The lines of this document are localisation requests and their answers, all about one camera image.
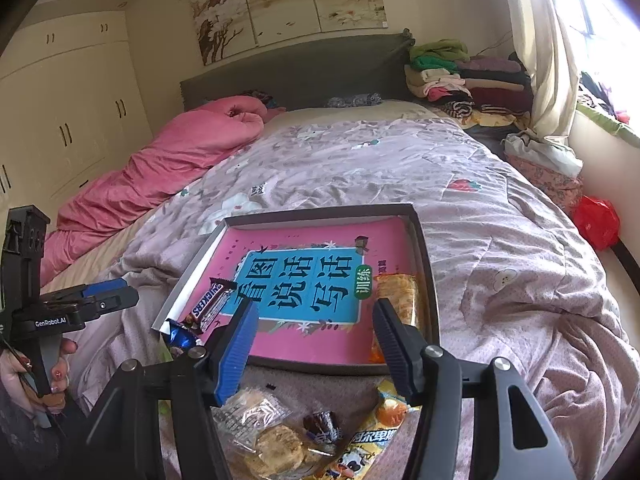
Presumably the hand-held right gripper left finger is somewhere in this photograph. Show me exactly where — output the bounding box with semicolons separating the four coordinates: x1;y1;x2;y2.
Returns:
82;302;261;480

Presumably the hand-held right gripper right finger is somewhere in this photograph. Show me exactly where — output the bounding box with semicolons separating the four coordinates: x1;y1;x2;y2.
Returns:
372;297;581;480

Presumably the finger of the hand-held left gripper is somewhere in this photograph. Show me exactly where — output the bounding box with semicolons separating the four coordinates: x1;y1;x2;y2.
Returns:
80;287;140;319
75;279;130;299

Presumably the brown chocolate bar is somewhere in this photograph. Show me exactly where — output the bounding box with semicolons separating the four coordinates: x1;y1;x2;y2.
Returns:
189;277;238;334

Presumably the blue cookie packet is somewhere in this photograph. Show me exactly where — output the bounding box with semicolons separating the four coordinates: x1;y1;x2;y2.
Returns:
162;319;206;357

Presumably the yellow orange snack packet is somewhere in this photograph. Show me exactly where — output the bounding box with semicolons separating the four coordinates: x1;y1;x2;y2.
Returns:
375;379;426;429

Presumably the cartoon cow candy packet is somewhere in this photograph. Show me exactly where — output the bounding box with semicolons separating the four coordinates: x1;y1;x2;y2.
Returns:
312;425;402;480

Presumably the clear cracker packet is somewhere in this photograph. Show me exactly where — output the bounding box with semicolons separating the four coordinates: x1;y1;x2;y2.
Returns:
210;385;341;480

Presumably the dark candy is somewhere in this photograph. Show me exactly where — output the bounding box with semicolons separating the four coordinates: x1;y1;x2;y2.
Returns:
302;410;344;447

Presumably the shallow grey cardboard box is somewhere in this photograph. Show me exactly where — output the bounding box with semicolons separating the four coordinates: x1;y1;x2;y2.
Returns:
152;203;441;376

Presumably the person's left forearm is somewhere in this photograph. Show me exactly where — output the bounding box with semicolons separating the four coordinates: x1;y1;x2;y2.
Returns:
0;390;88;480

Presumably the person's left hand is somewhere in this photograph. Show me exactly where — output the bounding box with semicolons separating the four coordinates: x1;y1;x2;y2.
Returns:
0;337;79;413

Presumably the pink pillow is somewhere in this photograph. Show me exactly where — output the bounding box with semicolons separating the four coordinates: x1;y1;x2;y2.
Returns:
40;96;288;286

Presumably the pink book with blue label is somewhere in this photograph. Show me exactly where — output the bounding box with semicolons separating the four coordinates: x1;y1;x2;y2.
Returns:
170;217;426;366

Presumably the cream wardrobe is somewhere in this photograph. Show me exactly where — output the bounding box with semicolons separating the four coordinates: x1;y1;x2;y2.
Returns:
0;10;152;221

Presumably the pink floral cushion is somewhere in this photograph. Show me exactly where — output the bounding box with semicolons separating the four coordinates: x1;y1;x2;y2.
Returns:
505;155;584;217

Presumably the red plastic bag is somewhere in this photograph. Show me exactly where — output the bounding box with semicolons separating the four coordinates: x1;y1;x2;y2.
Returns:
572;196;621;251

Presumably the dark patterned pillow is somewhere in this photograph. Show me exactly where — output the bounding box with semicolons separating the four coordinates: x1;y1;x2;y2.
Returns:
240;90;289;111

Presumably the white cloth bundle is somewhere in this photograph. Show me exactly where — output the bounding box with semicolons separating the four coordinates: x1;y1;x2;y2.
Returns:
504;131;584;177

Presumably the grey patterned cloth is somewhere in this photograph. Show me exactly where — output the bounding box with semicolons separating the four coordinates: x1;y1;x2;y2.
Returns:
325;92;384;109

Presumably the pile of folded clothes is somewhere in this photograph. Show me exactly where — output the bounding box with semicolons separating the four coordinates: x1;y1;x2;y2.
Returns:
404;37;534;129

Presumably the dark green headboard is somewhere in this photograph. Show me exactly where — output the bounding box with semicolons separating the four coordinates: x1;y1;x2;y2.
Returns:
180;30;417;112

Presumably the tree trunk painting panel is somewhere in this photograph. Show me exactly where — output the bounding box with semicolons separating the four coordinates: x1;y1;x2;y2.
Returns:
190;0;258;67

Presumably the green edged sill cover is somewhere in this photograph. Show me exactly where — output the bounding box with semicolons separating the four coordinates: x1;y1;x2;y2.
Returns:
575;100;640;149

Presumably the cream curtain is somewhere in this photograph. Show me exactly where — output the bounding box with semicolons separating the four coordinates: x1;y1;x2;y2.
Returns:
500;0;587;142

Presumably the dark floral cloth bundle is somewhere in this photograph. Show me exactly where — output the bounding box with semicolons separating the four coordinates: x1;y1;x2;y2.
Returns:
580;72;636;122

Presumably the window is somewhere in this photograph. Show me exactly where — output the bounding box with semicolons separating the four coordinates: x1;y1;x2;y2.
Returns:
547;0;640;111

